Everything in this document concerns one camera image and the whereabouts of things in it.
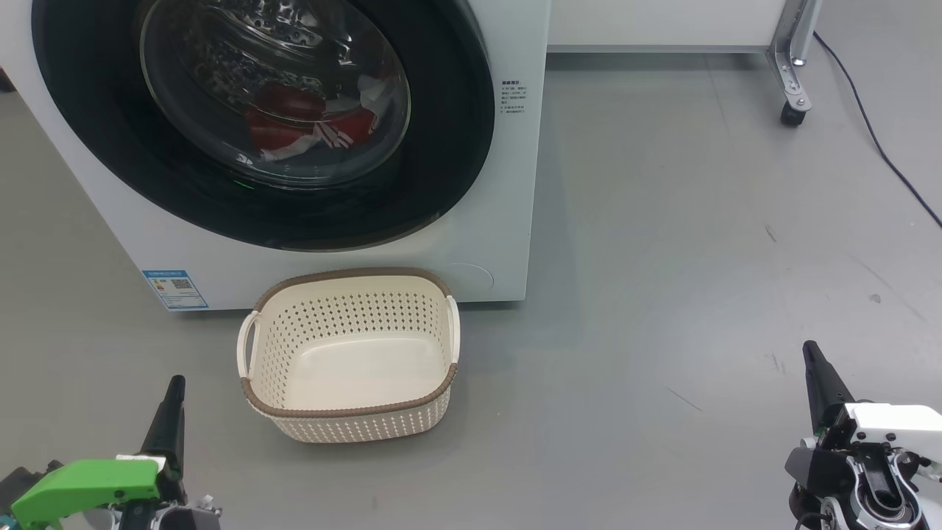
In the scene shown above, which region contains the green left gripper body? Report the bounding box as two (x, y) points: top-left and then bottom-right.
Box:
(11, 455), (166, 530)

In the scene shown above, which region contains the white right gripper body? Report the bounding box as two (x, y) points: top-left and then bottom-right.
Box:
(818, 403), (942, 466)

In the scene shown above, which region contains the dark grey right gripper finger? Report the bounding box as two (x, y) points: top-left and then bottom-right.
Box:
(802, 340), (856, 437)

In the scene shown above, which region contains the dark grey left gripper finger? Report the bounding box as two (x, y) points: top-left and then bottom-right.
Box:
(140, 375), (186, 483)

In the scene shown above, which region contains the red and white garment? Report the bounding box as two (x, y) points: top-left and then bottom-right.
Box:
(245, 70), (383, 163)

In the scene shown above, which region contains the washing machine glass door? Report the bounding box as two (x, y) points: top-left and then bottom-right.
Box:
(31, 0), (495, 252)

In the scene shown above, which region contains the cream perforated laundry basket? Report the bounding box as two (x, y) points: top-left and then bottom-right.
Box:
(236, 267), (461, 445)

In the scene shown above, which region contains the white front-load washing machine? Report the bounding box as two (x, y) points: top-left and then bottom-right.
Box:
(0, 0), (551, 312)

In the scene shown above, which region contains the blue energy label sticker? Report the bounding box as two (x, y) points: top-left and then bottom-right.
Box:
(142, 269), (210, 312)

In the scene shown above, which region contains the white partition panel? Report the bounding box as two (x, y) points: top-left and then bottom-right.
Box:
(546, 0), (792, 54)

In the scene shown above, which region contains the thin black floor cable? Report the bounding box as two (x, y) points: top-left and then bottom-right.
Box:
(812, 31), (942, 227)

